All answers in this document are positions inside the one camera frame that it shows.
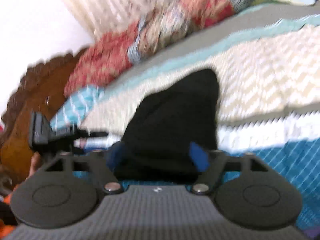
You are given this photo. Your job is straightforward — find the person's left hand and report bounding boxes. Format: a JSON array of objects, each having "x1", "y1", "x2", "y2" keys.
[{"x1": 28, "y1": 152, "x2": 43, "y2": 178}]

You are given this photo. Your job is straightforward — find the zigzag patterned bedspread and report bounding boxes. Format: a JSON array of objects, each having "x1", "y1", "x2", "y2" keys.
[{"x1": 80, "y1": 3, "x2": 319, "y2": 229}]

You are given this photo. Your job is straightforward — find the black pants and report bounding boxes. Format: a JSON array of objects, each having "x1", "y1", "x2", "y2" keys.
[{"x1": 114, "y1": 69, "x2": 219, "y2": 184}]

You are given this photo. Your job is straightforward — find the teal wave pattern pillow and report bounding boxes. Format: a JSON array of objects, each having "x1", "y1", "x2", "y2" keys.
[{"x1": 50, "y1": 85, "x2": 105, "y2": 130}]

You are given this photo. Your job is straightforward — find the red floral patchwork quilt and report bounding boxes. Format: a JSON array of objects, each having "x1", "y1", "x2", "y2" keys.
[{"x1": 63, "y1": 0, "x2": 259, "y2": 97}]

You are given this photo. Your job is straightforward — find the carved wooden headboard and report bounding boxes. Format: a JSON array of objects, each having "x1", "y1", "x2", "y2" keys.
[{"x1": 1, "y1": 49, "x2": 85, "y2": 188}]

